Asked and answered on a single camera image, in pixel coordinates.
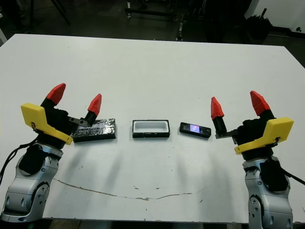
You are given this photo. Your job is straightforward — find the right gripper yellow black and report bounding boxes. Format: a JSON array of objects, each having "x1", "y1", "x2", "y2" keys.
[{"x1": 211, "y1": 90, "x2": 294, "y2": 162}]

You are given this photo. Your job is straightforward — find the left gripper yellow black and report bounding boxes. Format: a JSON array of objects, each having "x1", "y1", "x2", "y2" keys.
[{"x1": 20, "y1": 83, "x2": 102, "y2": 149}]

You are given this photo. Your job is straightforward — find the black box lid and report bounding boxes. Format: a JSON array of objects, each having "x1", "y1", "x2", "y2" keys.
[{"x1": 71, "y1": 118, "x2": 118, "y2": 143}]

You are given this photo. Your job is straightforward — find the small black camera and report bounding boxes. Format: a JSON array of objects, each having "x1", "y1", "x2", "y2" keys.
[{"x1": 179, "y1": 122, "x2": 212, "y2": 139}]

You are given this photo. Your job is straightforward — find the black box with white lining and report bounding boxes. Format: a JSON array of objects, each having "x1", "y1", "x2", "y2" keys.
[{"x1": 132, "y1": 118, "x2": 171, "y2": 139}]

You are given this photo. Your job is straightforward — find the black stand leg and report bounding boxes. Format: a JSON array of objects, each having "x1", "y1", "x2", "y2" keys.
[{"x1": 52, "y1": 0, "x2": 71, "y2": 26}]

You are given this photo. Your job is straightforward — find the metal pole stand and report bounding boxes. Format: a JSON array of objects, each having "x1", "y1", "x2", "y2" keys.
[{"x1": 175, "y1": 14, "x2": 186, "y2": 42}]

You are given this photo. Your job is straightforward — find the small white table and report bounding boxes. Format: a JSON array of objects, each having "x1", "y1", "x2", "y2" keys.
[{"x1": 0, "y1": 22, "x2": 8, "y2": 48}]

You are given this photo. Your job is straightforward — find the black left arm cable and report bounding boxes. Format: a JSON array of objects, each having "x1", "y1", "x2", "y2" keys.
[{"x1": 0, "y1": 138, "x2": 39, "y2": 186}]

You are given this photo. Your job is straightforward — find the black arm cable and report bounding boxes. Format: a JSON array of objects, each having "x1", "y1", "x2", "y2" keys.
[
  {"x1": 0, "y1": 138, "x2": 39, "y2": 186},
  {"x1": 281, "y1": 167, "x2": 305, "y2": 186}
]

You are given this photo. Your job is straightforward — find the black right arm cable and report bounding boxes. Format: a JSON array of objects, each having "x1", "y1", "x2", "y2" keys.
[{"x1": 281, "y1": 167, "x2": 305, "y2": 186}]

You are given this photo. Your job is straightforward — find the black wheeled cart frame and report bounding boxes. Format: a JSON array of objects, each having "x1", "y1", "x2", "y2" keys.
[{"x1": 124, "y1": 0, "x2": 182, "y2": 23}]

